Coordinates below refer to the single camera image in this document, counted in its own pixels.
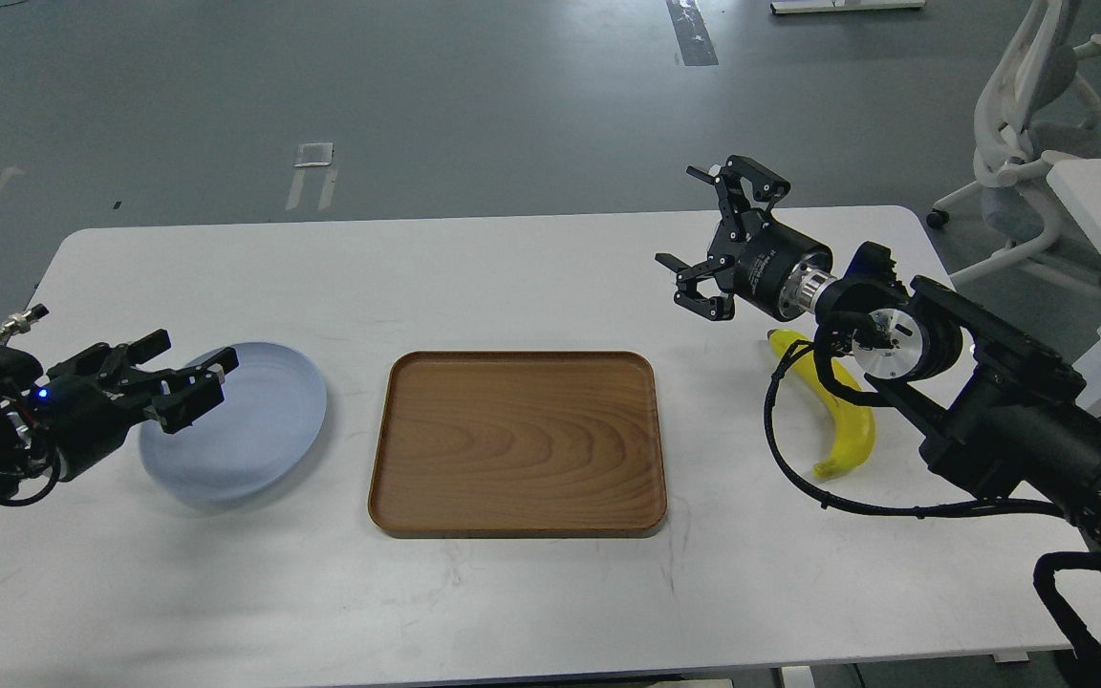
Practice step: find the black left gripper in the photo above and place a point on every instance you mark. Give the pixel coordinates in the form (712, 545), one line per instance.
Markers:
(93, 398)

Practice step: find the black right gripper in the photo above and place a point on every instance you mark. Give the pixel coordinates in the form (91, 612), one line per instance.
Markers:
(761, 258)

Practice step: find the light blue plate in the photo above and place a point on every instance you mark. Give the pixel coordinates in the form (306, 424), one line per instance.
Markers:
(273, 408)

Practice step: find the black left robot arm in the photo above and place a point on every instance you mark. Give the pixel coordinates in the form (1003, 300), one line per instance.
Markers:
(28, 468)

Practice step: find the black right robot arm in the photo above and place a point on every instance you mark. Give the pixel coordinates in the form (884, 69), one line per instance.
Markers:
(996, 408)

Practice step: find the yellow banana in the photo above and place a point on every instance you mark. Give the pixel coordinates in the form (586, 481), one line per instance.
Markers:
(853, 431)

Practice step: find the brown wooden tray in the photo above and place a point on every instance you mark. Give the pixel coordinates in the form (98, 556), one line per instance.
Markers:
(519, 444)

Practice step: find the white office chair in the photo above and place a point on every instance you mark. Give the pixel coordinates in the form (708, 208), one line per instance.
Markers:
(1036, 110)

